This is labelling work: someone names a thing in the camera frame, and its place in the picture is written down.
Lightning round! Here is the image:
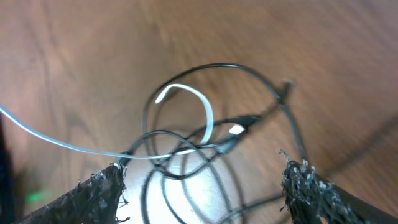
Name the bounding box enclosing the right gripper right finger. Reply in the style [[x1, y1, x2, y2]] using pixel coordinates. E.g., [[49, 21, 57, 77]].
[[278, 149, 397, 224]]

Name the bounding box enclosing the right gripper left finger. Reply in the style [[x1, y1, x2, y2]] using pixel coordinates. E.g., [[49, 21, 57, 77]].
[[18, 162, 124, 224]]

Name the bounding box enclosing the black usb cable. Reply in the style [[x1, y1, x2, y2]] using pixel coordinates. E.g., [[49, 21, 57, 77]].
[[141, 63, 308, 224]]

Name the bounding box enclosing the white usb cable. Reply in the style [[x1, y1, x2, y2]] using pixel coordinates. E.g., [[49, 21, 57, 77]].
[[0, 83, 246, 160]]

